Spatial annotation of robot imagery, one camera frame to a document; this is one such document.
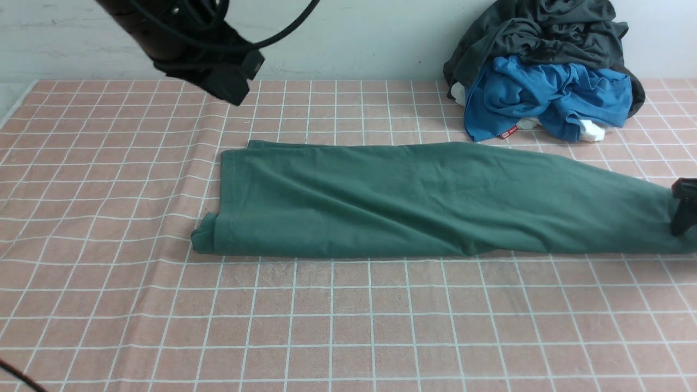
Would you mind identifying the green long-sleeved shirt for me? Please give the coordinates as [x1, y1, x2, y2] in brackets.
[191, 140, 695, 260]

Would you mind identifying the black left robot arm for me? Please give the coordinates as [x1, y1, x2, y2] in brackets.
[98, 1, 264, 106]

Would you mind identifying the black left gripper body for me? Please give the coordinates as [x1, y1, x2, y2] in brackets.
[154, 28, 265, 106]

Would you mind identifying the dark grey crumpled garment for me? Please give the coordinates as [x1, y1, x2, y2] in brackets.
[443, 1, 646, 117]

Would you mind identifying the blue crumpled garment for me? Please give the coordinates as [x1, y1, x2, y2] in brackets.
[463, 56, 632, 143]

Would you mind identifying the black cable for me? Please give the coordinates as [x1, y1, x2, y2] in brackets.
[128, 0, 321, 53]

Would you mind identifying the pink checkered tablecloth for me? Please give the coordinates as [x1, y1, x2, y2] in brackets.
[1, 80, 696, 391]

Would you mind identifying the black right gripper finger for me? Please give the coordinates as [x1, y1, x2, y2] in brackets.
[670, 178, 696, 237]

